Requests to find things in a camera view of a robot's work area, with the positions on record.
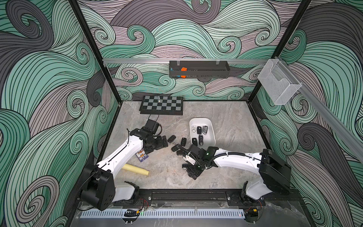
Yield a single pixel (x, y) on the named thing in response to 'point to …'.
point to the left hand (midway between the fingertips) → (162, 145)
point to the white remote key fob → (194, 128)
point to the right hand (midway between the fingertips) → (194, 169)
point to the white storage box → (209, 139)
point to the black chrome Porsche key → (201, 140)
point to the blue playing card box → (142, 155)
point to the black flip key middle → (175, 148)
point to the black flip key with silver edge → (183, 142)
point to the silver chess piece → (159, 100)
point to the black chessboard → (168, 105)
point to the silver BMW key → (204, 129)
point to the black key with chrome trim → (184, 166)
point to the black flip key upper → (172, 138)
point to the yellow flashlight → (135, 169)
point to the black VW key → (199, 130)
